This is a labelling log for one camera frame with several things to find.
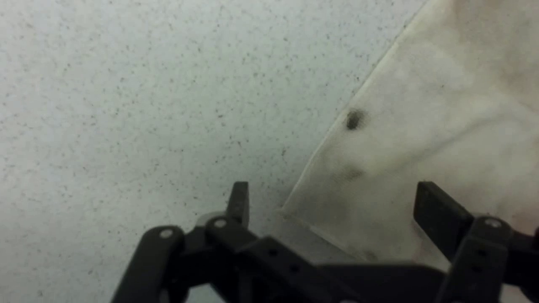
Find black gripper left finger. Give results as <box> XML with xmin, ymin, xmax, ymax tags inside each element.
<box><xmin>112</xmin><ymin>180</ymin><xmax>339</xmax><ymax>303</ymax></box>

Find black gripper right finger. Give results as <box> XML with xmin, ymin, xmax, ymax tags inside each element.
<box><xmin>413</xmin><ymin>180</ymin><xmax>539</xmax><ymax>303</ymax></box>

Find white stained towel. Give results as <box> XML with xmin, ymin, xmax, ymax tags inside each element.
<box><xmin>280</xmin><ymin>0</ymin><xmax>539</xmax><ymax>303</ymax></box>

